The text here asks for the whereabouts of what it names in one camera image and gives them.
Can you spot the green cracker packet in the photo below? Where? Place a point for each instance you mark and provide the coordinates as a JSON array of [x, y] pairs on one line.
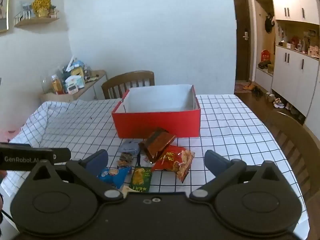
[[141, 180]]

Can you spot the clear packet of brown snack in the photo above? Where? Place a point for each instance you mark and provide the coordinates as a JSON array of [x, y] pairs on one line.
[[125, 160]]

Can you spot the wooden slat-back chair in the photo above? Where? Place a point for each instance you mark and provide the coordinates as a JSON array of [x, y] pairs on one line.
[[130, 80]]

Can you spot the red decoration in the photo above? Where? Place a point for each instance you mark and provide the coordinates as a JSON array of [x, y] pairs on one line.
[[265, 55]]

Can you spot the wooden side table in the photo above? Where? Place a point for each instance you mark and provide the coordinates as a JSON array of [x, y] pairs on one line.
[[87, 86]]

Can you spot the pile of shoes by door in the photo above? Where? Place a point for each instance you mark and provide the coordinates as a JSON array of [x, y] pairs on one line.
[[253, 88]]

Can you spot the grey-blue snack packet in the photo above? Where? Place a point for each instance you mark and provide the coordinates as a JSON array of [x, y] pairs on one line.
[[128, 146]]

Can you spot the white upper cabinet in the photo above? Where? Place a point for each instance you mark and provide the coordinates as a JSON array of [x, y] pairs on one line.
[[292, 0]]

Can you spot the black hanging hat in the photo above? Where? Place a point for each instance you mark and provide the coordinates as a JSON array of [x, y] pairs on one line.
[[269, 23]]

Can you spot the red snack packet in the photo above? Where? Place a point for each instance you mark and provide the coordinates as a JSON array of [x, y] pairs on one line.
[[175, 162]]

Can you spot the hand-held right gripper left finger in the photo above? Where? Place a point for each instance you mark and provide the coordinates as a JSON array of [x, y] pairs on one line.
[[98, 160]]

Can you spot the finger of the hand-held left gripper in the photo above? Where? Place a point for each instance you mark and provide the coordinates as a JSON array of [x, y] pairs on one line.
[[62, 155], [15, 145]]

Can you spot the yellow box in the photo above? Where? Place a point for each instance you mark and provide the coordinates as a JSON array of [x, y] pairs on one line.
[[77, 72]]

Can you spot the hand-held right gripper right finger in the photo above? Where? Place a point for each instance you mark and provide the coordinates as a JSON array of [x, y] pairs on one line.
[[215, 161]]

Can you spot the row of counter ornaments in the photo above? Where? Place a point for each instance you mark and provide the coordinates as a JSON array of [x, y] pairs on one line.
[[300, 42]]

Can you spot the framed wall poster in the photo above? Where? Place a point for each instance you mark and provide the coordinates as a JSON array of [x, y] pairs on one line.
[[3, 10]]

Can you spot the red cardboard box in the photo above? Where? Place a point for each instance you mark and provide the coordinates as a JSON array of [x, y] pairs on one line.
[[157, 122]]

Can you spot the white kitchen timer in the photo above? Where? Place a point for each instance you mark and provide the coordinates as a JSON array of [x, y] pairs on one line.
[[71, 89]]

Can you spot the orange drink bottle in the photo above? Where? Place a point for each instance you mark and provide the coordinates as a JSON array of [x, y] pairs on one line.
[[57, 85]]

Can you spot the white cabinet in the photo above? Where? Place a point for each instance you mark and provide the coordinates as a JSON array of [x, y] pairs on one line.
[[295, 80], [292, 0]]

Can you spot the white lower cabinet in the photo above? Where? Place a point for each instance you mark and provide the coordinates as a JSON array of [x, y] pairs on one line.
[[295, 80]]

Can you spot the row of shoes under cabinet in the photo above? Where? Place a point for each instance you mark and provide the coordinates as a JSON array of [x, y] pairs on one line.
[[280, 102]]

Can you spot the dark wooden door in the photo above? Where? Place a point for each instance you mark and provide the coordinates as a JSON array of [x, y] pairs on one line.
[[241, 17]]

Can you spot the checked tablecloth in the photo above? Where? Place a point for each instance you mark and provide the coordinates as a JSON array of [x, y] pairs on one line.
[[237, 130]]

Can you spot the blue chip packet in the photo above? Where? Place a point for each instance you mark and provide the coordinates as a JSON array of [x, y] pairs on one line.
[[113, 175]]

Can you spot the tissue pack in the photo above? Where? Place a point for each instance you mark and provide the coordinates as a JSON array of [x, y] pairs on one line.
[[75, 81]]

